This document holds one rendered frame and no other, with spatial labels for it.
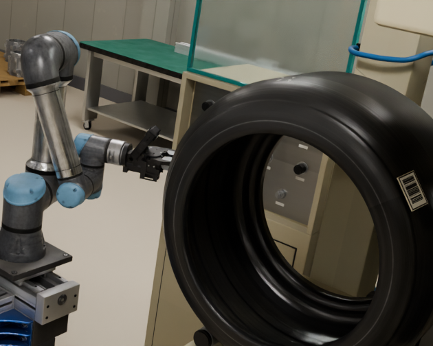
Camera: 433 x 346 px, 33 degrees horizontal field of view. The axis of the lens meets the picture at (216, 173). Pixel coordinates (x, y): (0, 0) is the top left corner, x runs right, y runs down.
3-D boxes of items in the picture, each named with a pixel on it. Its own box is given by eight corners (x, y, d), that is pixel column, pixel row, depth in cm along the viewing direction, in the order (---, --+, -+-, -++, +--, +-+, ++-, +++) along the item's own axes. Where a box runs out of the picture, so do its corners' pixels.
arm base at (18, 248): (-17, 248, 218) (-16, 217, 214) (23, 236, 229) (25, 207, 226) (15, 268, 210) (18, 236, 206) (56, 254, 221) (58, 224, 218)
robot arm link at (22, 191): (-7, 224, 212) (-4, 180, 207) (14, 208, 224) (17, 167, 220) (32, 233, 210) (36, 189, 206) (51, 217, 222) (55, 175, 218)
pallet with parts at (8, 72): (71, 91, 705) (74, 54, 693) (-8, 100, 634) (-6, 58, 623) (-13, 60, 774) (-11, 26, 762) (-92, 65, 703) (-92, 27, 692)
